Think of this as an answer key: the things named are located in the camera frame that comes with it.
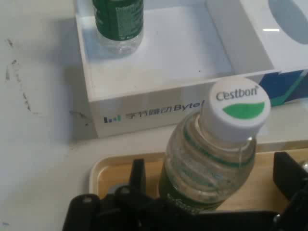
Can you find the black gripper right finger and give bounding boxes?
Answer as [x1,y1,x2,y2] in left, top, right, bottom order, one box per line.
[271,151,308,231]

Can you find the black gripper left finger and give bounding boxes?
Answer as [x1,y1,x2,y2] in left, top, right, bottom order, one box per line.
[63,158,180,231]

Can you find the clear water bottle white cap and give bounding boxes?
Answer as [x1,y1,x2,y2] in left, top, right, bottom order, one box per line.
[157,76,271,216]
[92,0,144,55]

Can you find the light wooden tray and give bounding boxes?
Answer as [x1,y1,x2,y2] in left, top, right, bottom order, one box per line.
[89,148,308,214]

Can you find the white compartment organizer box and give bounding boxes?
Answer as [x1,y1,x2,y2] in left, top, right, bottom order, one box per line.
[75,0,308,139]

